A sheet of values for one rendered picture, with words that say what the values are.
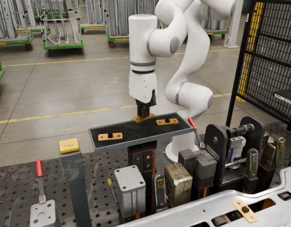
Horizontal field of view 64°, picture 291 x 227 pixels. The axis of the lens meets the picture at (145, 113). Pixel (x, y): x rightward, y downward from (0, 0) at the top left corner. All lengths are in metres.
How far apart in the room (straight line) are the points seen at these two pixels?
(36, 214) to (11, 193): 0.66
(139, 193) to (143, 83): 0.34
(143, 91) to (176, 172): 0.29
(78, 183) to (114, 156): 0.60
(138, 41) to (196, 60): 0.42
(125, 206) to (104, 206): 0.47
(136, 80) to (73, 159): 0.34
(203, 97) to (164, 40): 0.46
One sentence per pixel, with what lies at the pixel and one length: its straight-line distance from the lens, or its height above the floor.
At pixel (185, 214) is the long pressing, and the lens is 0.80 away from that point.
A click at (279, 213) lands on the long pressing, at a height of 1.00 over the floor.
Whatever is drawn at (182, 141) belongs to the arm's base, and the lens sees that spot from 1.21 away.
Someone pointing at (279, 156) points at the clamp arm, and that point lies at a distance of 1.09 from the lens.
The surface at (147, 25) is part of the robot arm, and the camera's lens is 0.70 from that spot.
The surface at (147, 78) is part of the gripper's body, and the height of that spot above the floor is 1.38.
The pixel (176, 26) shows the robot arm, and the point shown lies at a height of 1.53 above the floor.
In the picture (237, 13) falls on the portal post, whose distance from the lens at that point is 7.67.
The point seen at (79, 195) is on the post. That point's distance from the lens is 0.95.
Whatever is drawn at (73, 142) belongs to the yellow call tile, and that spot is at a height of 1.16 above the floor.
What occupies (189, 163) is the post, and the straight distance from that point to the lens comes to 0.86.
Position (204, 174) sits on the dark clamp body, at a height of 1.04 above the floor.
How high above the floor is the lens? 1.63
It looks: 29 degrees down
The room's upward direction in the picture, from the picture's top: straight up
